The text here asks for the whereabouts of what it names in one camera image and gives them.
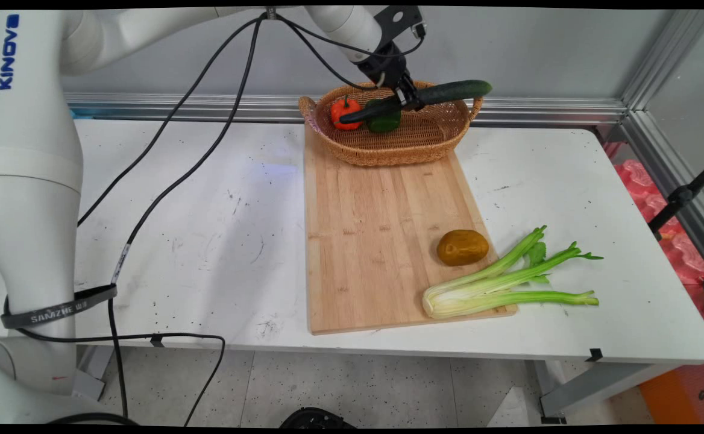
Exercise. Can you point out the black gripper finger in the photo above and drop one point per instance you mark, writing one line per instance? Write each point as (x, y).
(416, 95)
(401, 97)

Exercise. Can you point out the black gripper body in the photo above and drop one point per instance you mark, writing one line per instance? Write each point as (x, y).
(385, 66)

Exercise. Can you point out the dark green cucumber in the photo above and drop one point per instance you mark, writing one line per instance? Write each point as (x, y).
(454, 90)

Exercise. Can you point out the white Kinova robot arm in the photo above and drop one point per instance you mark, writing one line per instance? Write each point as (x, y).
(32, 181)

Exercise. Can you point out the green bell pepper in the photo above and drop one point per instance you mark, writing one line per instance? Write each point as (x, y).
(385, 122)

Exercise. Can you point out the woven wicker basket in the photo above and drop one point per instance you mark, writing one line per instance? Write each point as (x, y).
(412, 144)

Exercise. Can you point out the wooden cutting board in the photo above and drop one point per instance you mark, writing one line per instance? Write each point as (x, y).
(376, 253)

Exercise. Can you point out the brown potato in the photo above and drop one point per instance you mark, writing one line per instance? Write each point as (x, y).
(463, 248)

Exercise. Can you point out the green celery bunch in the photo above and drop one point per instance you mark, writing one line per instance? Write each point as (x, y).
(484, 289)

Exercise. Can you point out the black tripod stand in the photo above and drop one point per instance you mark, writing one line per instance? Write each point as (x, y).
(680, 196)

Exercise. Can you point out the red foam mat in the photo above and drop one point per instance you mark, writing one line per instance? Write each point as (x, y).
(680, 253)

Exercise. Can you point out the black tape piece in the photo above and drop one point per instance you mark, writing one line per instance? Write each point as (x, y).
(157, 340)
(595, 355)

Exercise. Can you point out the black round object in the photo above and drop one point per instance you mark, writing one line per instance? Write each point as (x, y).
(316, 418)

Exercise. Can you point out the grey table leg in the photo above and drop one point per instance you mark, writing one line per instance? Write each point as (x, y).
(593, 386)

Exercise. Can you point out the orange floor object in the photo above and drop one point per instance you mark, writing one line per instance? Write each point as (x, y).
(668, 398)

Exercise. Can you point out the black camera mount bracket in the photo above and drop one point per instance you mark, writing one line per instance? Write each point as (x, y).
(397, 24)

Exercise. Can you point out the horizontal aluminium frame rail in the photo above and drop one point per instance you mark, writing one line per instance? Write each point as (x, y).
(539, 111)

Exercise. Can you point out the angled aluminium frame post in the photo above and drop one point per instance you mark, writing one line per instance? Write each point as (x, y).
(668, 150)

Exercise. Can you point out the grey metal base bracket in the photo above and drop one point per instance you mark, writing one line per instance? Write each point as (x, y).
(94, 374)

